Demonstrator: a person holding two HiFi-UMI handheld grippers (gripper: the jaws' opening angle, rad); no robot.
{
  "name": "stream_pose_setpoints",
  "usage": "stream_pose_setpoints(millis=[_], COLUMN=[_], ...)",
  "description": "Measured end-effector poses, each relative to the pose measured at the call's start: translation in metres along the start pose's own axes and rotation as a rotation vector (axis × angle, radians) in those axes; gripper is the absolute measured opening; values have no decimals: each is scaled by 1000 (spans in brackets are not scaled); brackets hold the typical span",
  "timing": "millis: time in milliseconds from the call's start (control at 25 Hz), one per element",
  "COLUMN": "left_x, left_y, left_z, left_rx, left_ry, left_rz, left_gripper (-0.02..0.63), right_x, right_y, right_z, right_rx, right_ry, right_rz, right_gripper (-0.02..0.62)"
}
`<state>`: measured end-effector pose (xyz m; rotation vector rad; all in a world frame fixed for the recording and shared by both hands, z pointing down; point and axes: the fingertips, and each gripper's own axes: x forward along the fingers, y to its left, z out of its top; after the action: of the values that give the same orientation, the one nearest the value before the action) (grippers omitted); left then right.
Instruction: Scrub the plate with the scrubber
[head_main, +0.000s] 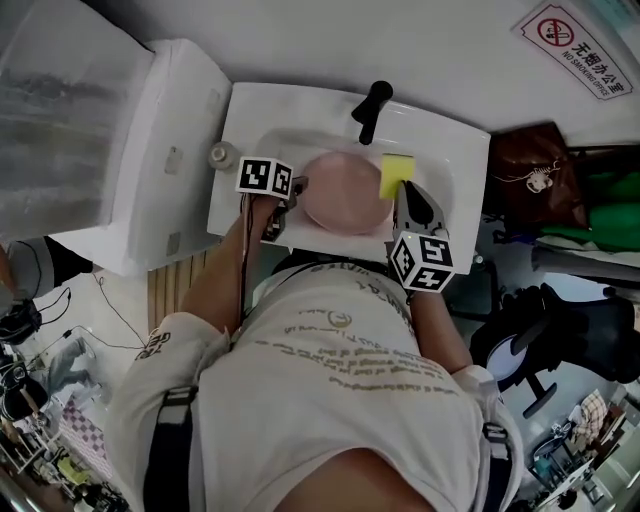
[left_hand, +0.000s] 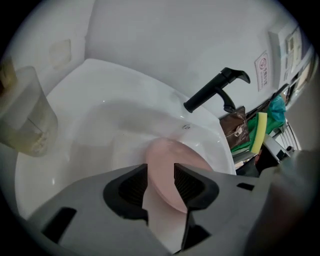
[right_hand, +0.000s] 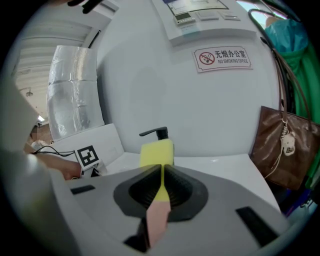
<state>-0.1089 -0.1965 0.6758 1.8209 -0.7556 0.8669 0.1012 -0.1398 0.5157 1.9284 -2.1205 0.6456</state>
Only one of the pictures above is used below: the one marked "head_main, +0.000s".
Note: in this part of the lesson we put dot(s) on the red-bordered white wall sign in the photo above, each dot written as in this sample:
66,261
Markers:
575,47

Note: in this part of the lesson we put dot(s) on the person's white printed t-shirt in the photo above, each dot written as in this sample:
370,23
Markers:
325,390

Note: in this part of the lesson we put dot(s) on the white sink basin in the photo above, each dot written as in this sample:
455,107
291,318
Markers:
260,115

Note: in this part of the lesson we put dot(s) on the person's left forearm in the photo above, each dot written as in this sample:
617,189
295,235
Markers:
220,280

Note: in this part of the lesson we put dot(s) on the pink large plate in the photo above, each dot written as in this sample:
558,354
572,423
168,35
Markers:
345,195

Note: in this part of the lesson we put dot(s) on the green cloth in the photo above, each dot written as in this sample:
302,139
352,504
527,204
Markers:
610,225

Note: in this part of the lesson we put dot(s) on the purple checkered cloth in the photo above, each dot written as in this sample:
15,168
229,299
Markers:
90,440

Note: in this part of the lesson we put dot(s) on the yellow sponge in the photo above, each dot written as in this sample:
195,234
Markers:
395,172

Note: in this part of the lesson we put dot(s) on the person's right forearm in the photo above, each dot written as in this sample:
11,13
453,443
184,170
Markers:
440,330

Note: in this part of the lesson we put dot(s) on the translucent soap bottle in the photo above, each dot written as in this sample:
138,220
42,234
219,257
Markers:
221,155

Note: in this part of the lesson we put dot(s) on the brown leather bag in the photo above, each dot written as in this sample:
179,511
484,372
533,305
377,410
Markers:
530,165

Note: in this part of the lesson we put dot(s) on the black faucet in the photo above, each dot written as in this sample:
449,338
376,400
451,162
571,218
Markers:
372,110

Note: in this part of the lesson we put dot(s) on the frosted glass panel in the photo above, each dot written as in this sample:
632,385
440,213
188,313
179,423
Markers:
65,125

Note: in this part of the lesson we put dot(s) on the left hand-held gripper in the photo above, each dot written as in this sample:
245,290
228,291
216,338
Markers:
262,175

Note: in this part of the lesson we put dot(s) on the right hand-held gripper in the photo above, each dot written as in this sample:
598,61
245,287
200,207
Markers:
425,260

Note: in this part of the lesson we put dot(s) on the black office chair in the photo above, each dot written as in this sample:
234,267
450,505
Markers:
575,330

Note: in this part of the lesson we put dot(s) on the wooden slatted platform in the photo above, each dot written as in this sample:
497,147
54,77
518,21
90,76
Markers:
170,285

